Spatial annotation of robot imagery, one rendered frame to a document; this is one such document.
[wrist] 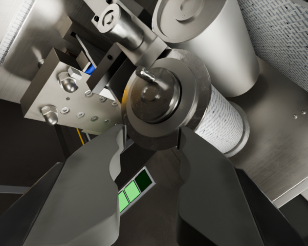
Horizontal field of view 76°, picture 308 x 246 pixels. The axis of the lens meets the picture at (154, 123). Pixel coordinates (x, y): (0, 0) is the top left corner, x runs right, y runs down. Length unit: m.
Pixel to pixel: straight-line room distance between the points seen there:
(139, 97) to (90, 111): 0.30
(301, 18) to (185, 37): 0.13
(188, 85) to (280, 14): 0.14
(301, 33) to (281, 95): 0.28
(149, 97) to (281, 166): 0.38
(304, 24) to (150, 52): 0.18
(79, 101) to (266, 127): 0.47
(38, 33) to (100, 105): 0.22
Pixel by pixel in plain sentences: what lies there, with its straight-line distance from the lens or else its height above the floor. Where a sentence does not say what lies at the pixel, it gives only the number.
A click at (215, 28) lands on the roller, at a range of 0.30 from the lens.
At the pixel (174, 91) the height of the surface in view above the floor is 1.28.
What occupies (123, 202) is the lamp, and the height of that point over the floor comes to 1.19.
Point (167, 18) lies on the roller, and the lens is 0.35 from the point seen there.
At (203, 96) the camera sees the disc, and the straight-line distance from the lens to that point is 0.25.
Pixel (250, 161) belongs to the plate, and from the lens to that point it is 0.56.
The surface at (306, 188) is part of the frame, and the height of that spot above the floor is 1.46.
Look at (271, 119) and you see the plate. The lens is 0.56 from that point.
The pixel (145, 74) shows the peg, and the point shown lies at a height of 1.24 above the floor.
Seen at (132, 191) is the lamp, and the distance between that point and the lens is 0.72.
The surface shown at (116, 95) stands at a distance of 0.35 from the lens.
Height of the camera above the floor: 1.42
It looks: 32 degrees down
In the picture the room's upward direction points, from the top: 144 degrees clockwise
